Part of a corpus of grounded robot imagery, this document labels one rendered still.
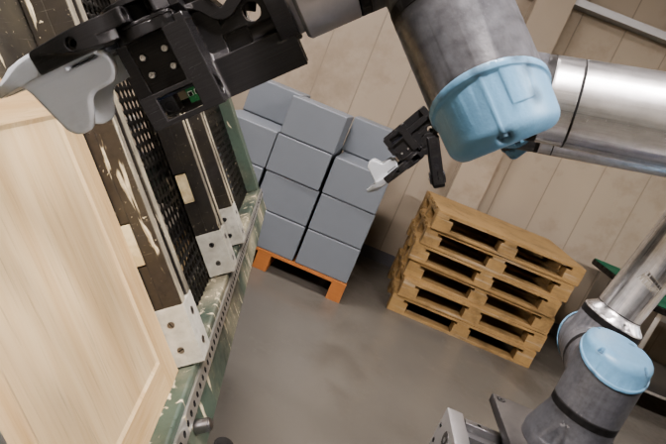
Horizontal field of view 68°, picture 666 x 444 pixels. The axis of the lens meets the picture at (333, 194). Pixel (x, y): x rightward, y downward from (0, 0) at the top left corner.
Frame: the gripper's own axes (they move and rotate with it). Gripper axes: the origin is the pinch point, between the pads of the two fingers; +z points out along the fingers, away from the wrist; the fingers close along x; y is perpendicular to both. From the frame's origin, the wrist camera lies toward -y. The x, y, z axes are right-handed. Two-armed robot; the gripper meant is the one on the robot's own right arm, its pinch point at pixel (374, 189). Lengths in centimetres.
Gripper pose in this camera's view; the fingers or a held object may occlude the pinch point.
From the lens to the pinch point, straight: 109.0
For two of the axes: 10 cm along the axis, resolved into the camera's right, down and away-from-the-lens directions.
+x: -1.1, 1.9, -9.8
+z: -7.5, 6.3, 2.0
